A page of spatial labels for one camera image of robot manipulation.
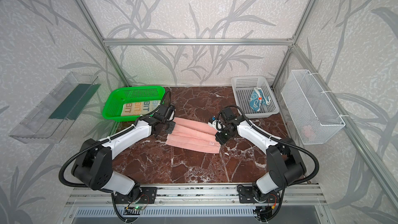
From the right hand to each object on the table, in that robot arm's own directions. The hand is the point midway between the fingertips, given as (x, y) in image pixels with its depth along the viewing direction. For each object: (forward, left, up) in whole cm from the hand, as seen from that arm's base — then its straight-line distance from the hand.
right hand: (218, 133), depth 87 cm
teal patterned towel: (+27, -28, 0) cm, 39 cm away
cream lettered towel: (+22, +53, -4) cm, 58 cm away
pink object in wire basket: (-6, -43, +13) cm, 45 cm away
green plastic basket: (+19, +70, -3) cm, 73 cm away
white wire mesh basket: (-8, -38, +28) cm, 48 cm away
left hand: (+8, +28, +3) cm, 29 cm away
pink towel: (+1, +17, -5) cm, 17 cm away
